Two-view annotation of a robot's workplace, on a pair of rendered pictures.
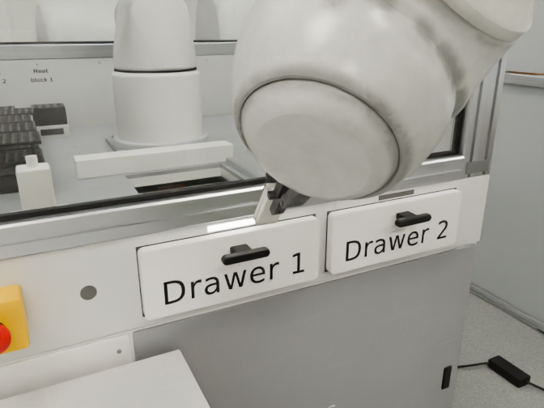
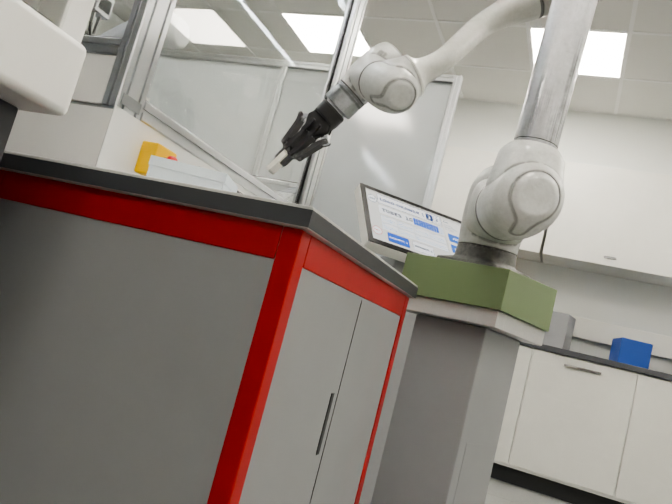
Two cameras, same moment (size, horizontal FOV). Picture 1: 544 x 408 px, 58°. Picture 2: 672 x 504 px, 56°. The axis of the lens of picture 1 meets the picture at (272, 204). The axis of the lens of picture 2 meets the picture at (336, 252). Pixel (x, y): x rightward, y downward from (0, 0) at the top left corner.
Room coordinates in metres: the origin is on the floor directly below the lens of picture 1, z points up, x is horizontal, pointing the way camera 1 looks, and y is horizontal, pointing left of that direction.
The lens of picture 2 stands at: (-0.79, 0.92, 0.61)
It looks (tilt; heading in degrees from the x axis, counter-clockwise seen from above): 7 degrees up; 319
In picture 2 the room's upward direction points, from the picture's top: 15 degrees clockwise
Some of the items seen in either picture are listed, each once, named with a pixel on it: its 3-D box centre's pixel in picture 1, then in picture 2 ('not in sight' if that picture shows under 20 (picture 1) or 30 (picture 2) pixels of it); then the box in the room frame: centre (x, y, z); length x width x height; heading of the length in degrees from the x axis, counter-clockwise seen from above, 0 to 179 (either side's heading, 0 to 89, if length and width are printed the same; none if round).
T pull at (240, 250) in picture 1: (242, 252); not in sight; (0.65, 0.04, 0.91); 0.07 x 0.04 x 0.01; 117
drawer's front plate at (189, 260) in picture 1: (235, 265); not in sight; (0.68, 0.06, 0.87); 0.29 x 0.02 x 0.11; 117
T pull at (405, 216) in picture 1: (408, 218); not in sight; (0.80, -0.24, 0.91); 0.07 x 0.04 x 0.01; 117
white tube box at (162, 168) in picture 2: not in sight; (191, 186); (0.15, 0.44, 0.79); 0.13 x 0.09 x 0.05; 44
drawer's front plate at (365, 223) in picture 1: (397, 229); not in sight; (0.82, -0.23, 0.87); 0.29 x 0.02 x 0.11; 117
